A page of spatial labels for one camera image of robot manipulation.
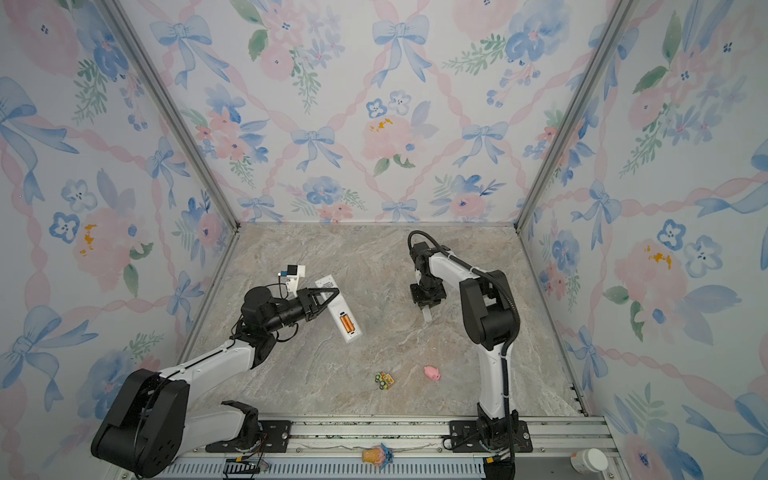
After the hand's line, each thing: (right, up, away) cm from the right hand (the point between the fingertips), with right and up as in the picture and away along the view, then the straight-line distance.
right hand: (424, 303), depth 99 cm
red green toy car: (-13, -18, -18) cm, 29 cm away
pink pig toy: (0, -17, -16) cm, 23 cm away
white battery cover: (0, -3, -4) cm, 5 cm away
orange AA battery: (-23, +1, -23) cm, 33 cm away
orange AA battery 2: (-22, -1, -24) cm, 33 cm away
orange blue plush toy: (-14, -30, -30) cm, 45 cm away
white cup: (+32, -29, -33) cm, 55 cm away
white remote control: (-24, +2, -23) cm, 34 cm away
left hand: (-24, +6, -22) cm, 34 cm away
